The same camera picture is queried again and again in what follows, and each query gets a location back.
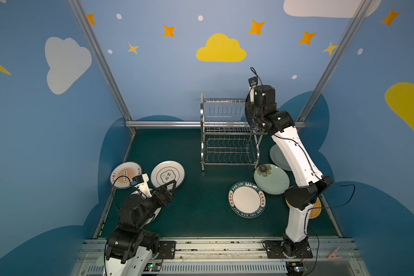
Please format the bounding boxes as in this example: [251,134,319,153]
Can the stainless steel dish rack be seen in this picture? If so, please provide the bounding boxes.
[200,94,263,170]

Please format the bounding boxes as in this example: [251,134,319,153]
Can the black round plate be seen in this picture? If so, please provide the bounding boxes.
[245,100,259,130]

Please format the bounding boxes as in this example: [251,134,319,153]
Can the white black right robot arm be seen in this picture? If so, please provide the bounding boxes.
[245,85,332,249]

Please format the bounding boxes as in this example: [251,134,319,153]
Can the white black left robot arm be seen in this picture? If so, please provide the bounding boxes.
[103,177,177,276]

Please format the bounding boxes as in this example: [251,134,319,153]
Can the white plate floral sprigs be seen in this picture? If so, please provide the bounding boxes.
[145,208,162,225]

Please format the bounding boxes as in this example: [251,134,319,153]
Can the plain grey-green plate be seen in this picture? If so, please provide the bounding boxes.
[270,144,292,171]

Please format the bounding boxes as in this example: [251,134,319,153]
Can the left green circuit board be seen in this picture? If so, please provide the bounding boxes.
[144,263,162,273]

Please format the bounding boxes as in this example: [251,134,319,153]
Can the green circuit board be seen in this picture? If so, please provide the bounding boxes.
[144,263,162,273]
[286,262,304,276]

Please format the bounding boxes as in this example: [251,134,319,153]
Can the white plate green lettered rim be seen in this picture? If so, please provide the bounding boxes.
[228,181,266,219]

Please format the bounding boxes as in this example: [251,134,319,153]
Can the pale green sunflower plate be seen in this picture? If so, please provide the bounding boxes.
[254,164,290,195]

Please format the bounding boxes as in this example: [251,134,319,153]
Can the pale green round disc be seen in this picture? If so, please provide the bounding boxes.
[95,255,105,267]

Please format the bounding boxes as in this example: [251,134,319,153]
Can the orange woven round plate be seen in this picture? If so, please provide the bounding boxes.
[285,198,322,221]

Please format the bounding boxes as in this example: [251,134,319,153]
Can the right green circuit board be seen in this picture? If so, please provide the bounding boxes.
[286,262,304,276]

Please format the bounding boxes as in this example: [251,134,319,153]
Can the pink clothes peg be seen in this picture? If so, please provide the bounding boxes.
[327,247,342,261]

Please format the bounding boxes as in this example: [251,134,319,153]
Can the white plate gold ring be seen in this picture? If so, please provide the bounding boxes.
[150,160,186,190]

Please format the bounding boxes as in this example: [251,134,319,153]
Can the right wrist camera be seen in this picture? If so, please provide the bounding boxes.
[247,77,258,104]

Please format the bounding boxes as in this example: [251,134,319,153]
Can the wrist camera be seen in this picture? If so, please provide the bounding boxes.
[130,174,151,198]
[247,77,258,104]

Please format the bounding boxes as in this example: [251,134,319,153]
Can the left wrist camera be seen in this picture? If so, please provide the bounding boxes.
[130,174,151,198]

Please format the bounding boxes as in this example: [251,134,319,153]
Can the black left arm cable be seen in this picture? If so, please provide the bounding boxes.
[112,175,133,189]

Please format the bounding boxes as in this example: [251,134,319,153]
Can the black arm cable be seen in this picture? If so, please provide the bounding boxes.
[310,182,356,209]
[112,175,133,189]

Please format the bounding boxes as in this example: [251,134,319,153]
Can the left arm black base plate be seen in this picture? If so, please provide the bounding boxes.
[152,240,176,260]

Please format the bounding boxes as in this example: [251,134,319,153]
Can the aluminium frame back rail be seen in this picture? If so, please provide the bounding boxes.
[125,120,307,129]

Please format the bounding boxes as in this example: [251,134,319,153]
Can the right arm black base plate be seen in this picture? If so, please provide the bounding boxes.
[262,238,313,259]

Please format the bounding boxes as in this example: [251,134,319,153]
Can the aluminium frame right post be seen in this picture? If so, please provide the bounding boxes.
[296,0,373,128]

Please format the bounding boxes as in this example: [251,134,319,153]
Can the aluminium frame post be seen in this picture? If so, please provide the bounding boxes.
[67,0,132,121]
[296,0,373,128]

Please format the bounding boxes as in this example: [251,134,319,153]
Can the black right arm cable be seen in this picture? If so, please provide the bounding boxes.
[310,182,356,209]

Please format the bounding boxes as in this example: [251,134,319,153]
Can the aluminium frame left post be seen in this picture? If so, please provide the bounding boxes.
[67,0,132,121]

